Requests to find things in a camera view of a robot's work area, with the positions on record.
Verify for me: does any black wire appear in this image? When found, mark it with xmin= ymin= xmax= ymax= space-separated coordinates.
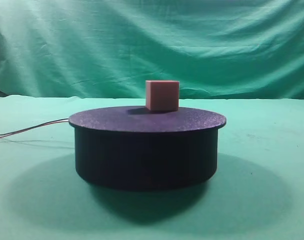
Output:
xmin=0 ymin=121 xmax=69 ymax=141

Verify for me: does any black round turntable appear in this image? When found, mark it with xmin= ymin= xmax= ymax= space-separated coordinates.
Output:
xmin=68 ymin=106 xmax=227 ymax=191

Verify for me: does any green table cloth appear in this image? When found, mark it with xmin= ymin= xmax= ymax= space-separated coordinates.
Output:
xmin=0 ymin=99 xmax=304 ymax=240

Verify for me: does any pink cube block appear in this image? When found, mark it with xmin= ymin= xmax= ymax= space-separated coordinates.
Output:
xmin=145 ymin=80 xmax=180 ymax=112

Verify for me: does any green backdrop cloth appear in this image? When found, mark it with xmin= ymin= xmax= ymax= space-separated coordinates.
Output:
xmin=0 ymin=0 xmax=304 ymax=99

